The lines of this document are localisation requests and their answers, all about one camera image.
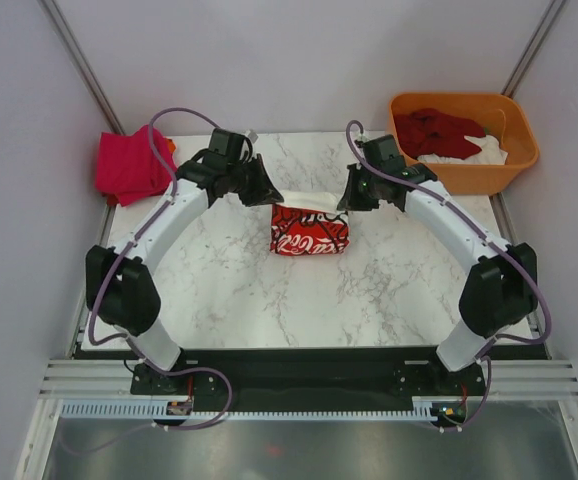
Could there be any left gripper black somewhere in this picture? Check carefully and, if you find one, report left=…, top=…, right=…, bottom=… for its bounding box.
left=226, top=155, right=282, bottom=209

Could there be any white t-shirt red print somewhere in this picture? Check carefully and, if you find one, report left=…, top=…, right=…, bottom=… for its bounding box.
left=269, top=190, right=350, bottom=256

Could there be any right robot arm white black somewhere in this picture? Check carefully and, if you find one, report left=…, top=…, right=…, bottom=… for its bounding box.
left=338, top=135, right=539, bottom=394

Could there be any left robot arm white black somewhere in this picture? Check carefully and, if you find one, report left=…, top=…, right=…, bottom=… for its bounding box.
left=85, top=128, right=283, bottom=393

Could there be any orange cloth under pink shirt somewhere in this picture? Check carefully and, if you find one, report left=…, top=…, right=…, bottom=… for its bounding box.
left=165, top=138, right=176, bottom=154

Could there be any dark red t-shirt in bin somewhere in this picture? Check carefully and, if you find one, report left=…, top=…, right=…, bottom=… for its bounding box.
left=394, top=108, right=486, bottom=160

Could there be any folded pink t-shirt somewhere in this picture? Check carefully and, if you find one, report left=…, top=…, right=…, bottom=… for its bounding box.
left=94, top=125, right=171, bottom=207

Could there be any white t-shirt in bin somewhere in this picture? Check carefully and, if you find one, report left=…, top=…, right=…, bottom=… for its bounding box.
left=415, top=133, right=510, bottom=167

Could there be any orange plastic bin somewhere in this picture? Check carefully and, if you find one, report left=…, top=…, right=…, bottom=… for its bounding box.
left=390, top=92, right=539, bottom=195

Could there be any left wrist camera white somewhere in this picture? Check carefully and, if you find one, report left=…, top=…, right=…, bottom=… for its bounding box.
left=244, top=129, right=258, bottom=144

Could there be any white slotted cable duct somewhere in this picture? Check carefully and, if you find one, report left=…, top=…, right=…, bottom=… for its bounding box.
left=60, top=399, right=448, bottom=422

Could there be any aluminium rail frame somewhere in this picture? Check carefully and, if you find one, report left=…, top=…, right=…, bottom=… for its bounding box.
left=39, top=360, right=578, bottom=401

